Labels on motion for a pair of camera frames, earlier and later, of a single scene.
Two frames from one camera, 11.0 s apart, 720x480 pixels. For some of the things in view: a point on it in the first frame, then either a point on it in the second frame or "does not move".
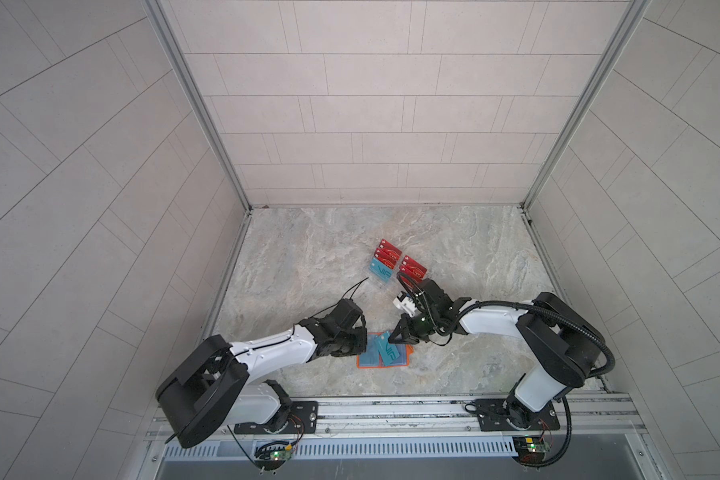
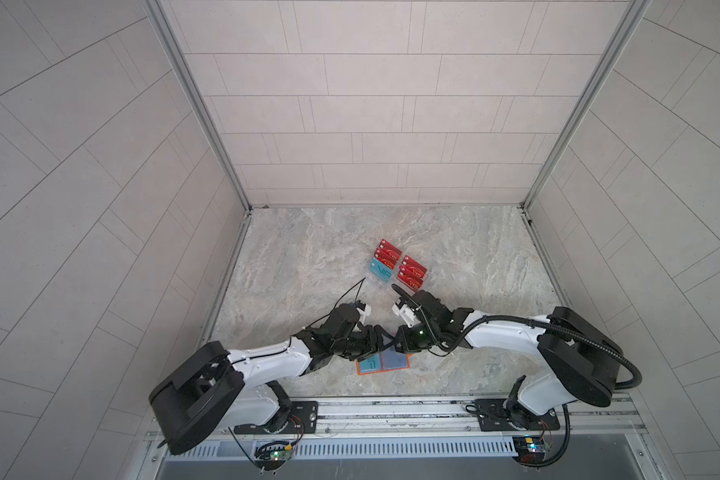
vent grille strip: x=350 y=449 does not move
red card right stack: x=411 y=271 does not move
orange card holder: x=381 y=353 does not move
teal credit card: x=388 y=351 to x=372 y=364
